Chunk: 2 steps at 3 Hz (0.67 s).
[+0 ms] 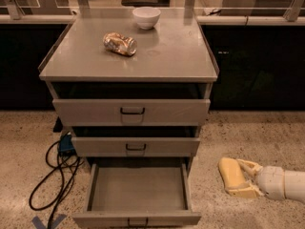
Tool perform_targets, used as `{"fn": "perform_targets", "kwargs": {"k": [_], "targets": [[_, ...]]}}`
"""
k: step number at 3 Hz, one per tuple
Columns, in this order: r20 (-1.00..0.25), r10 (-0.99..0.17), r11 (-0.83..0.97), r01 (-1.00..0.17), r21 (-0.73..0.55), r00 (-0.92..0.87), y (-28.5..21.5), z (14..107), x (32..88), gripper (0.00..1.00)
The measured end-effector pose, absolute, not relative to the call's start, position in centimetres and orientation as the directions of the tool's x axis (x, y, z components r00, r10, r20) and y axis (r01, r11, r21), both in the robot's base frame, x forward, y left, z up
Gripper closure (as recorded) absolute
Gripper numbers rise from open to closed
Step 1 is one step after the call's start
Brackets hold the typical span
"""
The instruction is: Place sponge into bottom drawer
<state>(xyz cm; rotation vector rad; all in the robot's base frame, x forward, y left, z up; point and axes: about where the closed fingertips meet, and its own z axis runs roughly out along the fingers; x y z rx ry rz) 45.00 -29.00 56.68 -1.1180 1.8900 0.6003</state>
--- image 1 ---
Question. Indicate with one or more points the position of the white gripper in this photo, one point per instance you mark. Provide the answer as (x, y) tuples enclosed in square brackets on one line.
[(271, 182)]

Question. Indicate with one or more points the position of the yellow sponge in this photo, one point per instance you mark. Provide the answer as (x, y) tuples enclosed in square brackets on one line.
[(231, 173)]

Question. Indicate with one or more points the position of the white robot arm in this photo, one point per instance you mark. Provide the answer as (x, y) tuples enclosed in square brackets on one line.
[(247, 179)]

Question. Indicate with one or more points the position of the grey bottom drawer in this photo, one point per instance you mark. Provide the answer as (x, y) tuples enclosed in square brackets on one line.
[(138, 193)]

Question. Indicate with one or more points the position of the grey drawer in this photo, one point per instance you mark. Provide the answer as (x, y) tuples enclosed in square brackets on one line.
[(132, 112), (138, 193), (136, 146)]

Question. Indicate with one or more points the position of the grey metal drawer cabinet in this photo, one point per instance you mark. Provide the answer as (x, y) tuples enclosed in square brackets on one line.
[(172, 61)]

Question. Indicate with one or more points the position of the grey middle drawer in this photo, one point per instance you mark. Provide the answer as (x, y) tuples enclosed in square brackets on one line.
[(136, 146)]

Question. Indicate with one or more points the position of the grey top drawer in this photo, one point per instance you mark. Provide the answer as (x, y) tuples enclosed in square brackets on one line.
[(132, 112)]

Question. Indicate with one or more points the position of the blue power box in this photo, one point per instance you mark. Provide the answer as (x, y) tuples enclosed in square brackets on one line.
[(65, 147)]

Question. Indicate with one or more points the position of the white ceramic bowl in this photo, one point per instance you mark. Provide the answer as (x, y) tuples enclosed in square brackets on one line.
[(146, 17)]

